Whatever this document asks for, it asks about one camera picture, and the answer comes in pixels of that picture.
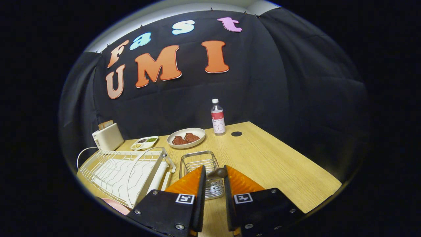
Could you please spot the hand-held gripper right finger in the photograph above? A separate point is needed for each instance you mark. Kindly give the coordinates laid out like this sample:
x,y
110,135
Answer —
x,y
229,207

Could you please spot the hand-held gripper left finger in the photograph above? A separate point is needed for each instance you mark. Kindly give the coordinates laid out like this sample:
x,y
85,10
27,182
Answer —
x,y
200,204

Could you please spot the pink plate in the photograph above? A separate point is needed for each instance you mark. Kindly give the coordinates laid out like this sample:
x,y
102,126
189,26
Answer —
x,y
118,206

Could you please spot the cream round plate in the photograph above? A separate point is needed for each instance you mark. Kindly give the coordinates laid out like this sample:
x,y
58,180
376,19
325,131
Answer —
x,y
197,133

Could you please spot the white divided dish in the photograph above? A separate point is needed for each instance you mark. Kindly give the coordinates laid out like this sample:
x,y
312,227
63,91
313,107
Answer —
x,y
148,144

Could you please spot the brown meat piece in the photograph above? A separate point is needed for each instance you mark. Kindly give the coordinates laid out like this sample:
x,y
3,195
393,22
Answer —
x,y
192,137
179,140

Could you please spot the clear bottle with red label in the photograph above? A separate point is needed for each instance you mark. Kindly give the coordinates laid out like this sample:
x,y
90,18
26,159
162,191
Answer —
x,y
217,121

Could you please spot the pile of yellow beans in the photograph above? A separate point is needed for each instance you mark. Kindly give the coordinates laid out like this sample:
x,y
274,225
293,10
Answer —
x,y
136,145

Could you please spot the white toaster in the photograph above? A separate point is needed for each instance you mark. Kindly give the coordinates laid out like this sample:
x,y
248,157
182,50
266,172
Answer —
x,y
108,138

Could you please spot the brown toast slice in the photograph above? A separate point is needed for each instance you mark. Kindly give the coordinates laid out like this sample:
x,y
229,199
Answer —
x,y
102,126
109,123

